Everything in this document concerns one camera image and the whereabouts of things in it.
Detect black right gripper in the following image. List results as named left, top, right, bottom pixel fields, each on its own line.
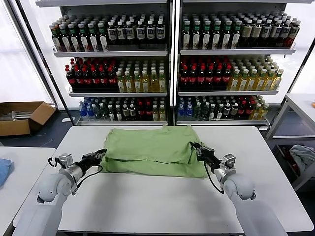
left=190, top=142, right=222, bottom=169

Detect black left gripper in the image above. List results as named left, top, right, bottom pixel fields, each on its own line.
left=81, top=148, right=108, bottom=170

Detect green polo shirt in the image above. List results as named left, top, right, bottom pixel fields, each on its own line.
left=100, top=125, right=209, bottom=179

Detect black slanted pole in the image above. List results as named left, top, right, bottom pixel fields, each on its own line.
left=7, top=0, right=76, bottom=125
left=269, top=39, right=315, bottom=130

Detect red-cap cola bottle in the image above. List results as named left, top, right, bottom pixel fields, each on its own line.
left=65, top=65, right=77, bottom=92
left=180, top=66, right=189, bottom=90
left=222, top=65, right=232, bottom=90
left=197, top=65, right=207, bottom=90
left=99, top=67, right=109, bottom=92
left=91, top=67, right=101, bottom=92
left=189, top=65, right=198, bottom=90
left=206, top=65, right=215, bottom=90
left=108, top=67, right=118, bottom=92
left=214, top=65, right=223, bottom=90
left=83, top=68, right=92, bottom=92
left=74, top=68, right=84, bottom=92

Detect yellow tea bottle green label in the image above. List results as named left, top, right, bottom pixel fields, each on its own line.
left=229, top=69, right=241, bottom=91
left=255, top=69, right=267, bottom=91
left=125, top=71, right=134, bottom=93
left=158, top=70, right=167, bottom=93
left=264, top=69, right=276, bottom=91
left=142, top=70, right=150, bottom=93
left=133, top=70, right=142, bottom=93
left=150, top=70, right=159, bottom=93
left=116, top=71, right=126, bottom=93
left=272, top=69, right=284, bottom=91
left=246, top=69, right=258, bottom=91
left=237, top=69, right=249, bottom=91

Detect clear plastic packets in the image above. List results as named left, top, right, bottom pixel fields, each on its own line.
left=0, top=110, right=34, bottom=121

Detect brown cardboard box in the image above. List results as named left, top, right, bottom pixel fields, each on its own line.
left=0, top=101, right=57, bottom=137

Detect blue folded cloth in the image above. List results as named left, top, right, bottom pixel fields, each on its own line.
left=0, top=158, right=13, bottom=189

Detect red cloth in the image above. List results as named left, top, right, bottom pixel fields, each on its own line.
left=283, top=147, right=300, bottom=177

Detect metal drinks shelf rack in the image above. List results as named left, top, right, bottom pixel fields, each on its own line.
left=35, top=0, right=173, bottom=126
left=173, top=0, right=297, bottom=127

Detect light blue crumpled cloth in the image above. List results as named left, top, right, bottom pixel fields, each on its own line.
left=289, top=144, right=315, bottom=174

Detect green-cap dark drink bottle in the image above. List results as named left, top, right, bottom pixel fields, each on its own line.
left=231, top=21, right=242, bottom=49
left=97, top=22, right=109, bottom=52
left=51, top=23, right=62, bottom=53
left=88, top=22, right=99, bottom=52
left=78, top=23, right=90, bottom=52
left=192, top=21, right=202, bottom=50
left=222, top=20, right=233, bottom=50
left=68, top=23, right=81, bottom=53
left=212, top=20, right=222, bottom=50
left=202, top=21, right=212, bottom=50
left=182, top=21, right=192, bottom=50
left=60, top=24, right=71, bottom=53

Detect grey metal side table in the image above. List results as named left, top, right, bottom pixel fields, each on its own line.
left=264, top=93, right=315, bottom=192

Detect dark bottle blue-white label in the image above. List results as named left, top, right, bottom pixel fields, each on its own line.
left=279, top=20, right=292, bottom=48
left=136, top=21, right=146, bottom=45
left=261, top=19, right=273, bottom=48
left=107, top=21, right=118, bottom=45
left=125, top=21, right=135, bottom=45
left=116, top=21, right=126, bottom=45
left=156, top=20, right=166, bottom=45
left=270, top=20, right=283, bottom=48
left=146, top=20, right=157, bottom=45

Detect dark bottle beige label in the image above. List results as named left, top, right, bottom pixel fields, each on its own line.
left=251, top=19, right=263, bottom=48
left=242, top=19, right=253, bottom=48

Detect red drink bottle white cap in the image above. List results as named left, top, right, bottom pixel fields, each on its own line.
left=286, top=21, right=301, bottom=49

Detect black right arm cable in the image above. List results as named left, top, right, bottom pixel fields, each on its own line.
left=204, top=161, right=226, bottom=195

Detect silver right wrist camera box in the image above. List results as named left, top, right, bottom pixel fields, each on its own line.
left=222, top=154, right=236, bottom=168

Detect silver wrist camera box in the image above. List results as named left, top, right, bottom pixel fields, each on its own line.
left=58, top=153, right=73, bottom=169
left=222, top=154, right=236, bottom=168

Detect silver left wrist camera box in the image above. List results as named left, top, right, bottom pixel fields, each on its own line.
left=58, top=153, right=73, bottom=169

